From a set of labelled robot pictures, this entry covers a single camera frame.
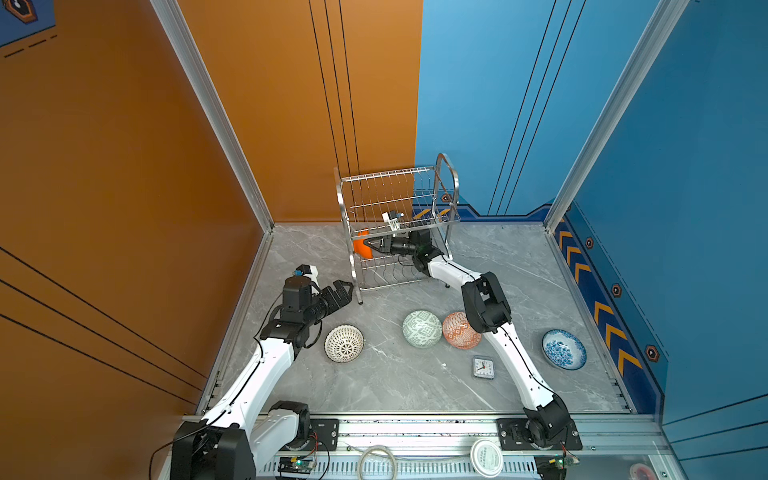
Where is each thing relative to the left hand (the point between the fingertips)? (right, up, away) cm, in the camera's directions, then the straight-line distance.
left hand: (343, 288), depth 83 cm
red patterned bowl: (+34, -14, +7) cm, 38 cm away
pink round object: (+72, -41, -15) cm, 84 cm away
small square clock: (+39, -22, -1) cm, 45 cm away
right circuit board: (+54, -39, -14) cm, 68 cm away
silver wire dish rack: (+25, +26, +7) cm, 37 cm away
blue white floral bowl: (+64, -18, +4) cm, 67 cm away
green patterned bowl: (+23, -14, +8) cm, 28 cm away
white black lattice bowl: (0, -17, +4) cm, 17 cm away
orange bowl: (+3, +11, +14) cm, 18 cm away
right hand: (+5, +12, +15) cm, 20 cm away
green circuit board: (-9, -41, -13) cm, 44 cm away
